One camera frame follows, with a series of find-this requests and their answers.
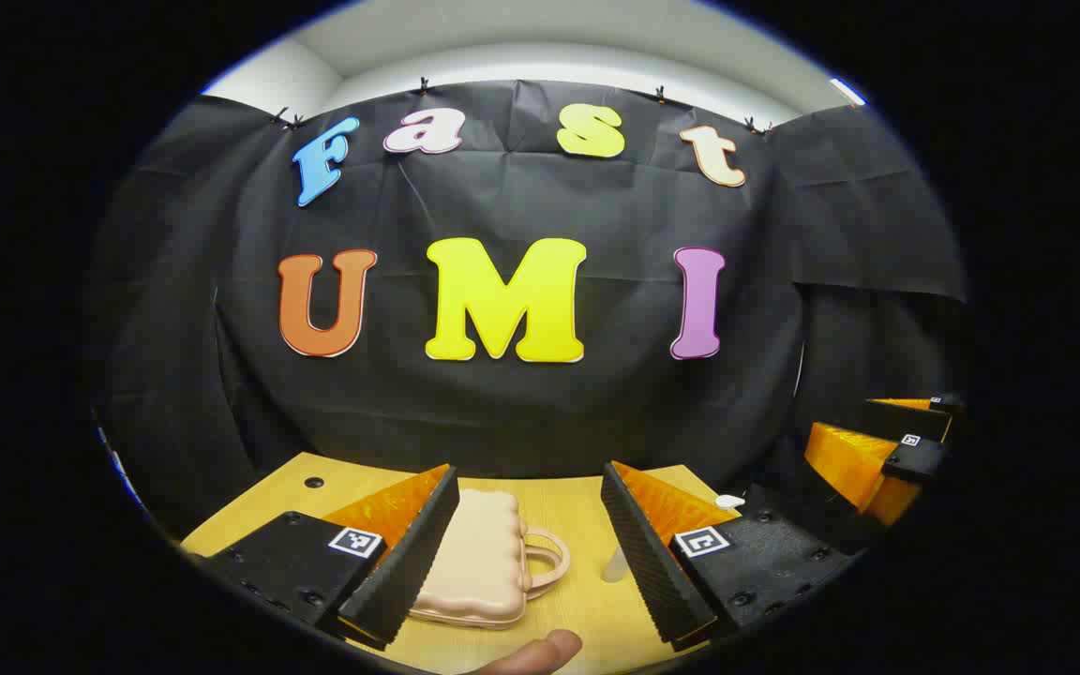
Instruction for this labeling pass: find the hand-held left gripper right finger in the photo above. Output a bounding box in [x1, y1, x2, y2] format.
[600, 459, 867, 654]

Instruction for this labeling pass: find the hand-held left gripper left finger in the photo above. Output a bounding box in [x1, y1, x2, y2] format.
[184, 464, 461, 652]

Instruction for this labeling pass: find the beige ribbed suitcase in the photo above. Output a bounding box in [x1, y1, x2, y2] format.
[406, 487, 571, 631]

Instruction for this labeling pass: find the black backdrop cloth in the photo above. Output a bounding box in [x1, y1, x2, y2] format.
[85, 80, 969, 540]

